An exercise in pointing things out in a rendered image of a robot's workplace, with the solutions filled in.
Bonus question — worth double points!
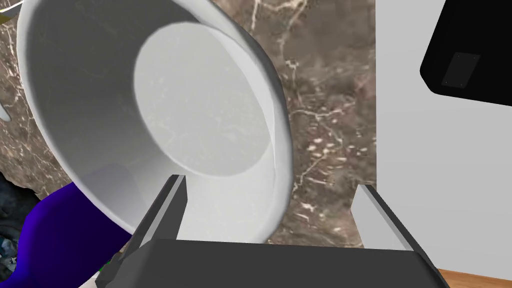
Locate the purple rounded object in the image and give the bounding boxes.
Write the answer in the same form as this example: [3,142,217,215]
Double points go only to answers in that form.
[0,181,134,288]

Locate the black rounded block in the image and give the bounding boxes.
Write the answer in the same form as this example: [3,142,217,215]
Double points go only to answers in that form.
[419,0,512,107]

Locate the white bowl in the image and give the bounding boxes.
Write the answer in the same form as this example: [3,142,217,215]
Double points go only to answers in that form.
[15,0,295,245]

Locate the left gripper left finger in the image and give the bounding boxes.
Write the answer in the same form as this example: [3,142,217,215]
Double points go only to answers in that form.
[127,174,189,252]

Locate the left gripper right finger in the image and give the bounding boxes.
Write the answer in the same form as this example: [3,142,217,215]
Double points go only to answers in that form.
[350,183,418,253]

